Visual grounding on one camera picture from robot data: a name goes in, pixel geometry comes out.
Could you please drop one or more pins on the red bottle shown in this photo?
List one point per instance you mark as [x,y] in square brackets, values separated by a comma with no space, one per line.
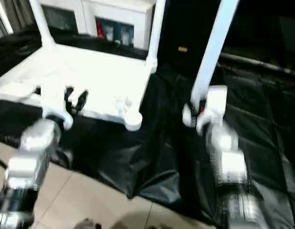
[99,28]

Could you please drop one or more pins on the white cabinet with glass doors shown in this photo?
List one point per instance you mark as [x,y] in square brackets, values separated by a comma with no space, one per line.
[114,9]

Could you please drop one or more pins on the long dark metal rod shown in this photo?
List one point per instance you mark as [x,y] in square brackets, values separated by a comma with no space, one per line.
[257,63]

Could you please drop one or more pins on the white plastic table top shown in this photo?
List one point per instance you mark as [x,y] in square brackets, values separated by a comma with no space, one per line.
[90,78]

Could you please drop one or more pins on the white plastic table leg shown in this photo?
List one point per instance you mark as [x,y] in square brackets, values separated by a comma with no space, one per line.
[214,47]
[41,19]
[157,28]

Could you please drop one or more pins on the small tan tape piece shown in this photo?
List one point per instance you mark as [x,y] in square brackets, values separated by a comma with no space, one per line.
[182,49]

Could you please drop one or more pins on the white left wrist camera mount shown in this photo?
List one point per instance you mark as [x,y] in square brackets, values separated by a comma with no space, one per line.
[54,100]

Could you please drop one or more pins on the white window frame post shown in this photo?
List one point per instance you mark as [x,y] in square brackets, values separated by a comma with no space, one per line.
[3,19]

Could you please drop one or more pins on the black plastic mat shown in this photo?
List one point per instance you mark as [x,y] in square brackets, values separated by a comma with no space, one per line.
[150,148]

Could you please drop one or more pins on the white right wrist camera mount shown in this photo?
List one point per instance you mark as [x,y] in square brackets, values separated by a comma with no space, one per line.
[216,100]

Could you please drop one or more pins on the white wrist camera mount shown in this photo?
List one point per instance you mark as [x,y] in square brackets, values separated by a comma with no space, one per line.
[216,100]
[54,100]

